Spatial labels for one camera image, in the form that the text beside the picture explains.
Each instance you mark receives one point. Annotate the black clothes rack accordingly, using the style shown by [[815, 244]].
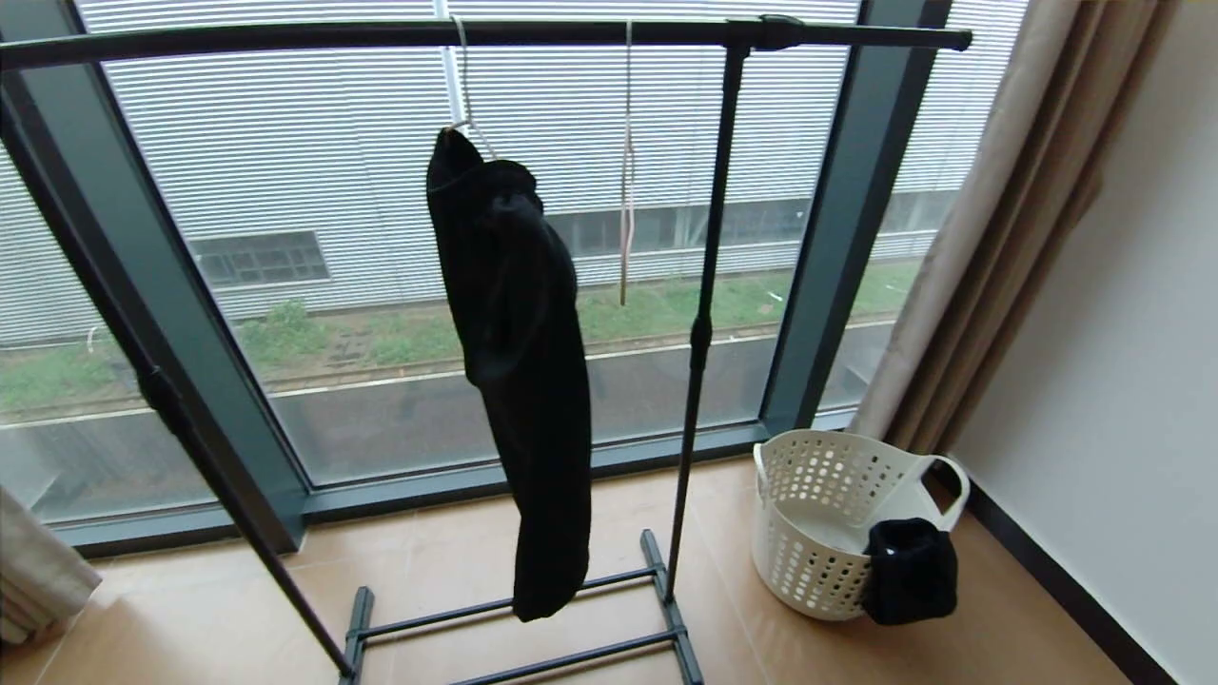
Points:
[[381, 36]]

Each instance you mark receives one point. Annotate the black garment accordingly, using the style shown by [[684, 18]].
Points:
[[909, 571]]

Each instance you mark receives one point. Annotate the pink clothes hanger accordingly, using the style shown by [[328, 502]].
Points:
[[464, 76], [627, 190]]

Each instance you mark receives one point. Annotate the window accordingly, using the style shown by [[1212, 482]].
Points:
[[285, 190]]

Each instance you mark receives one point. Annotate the white laundry basket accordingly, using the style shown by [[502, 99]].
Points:
[[828, 538]]

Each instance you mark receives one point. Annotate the beige curtain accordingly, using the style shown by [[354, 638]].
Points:
[[1009, 238], [38, 571]]

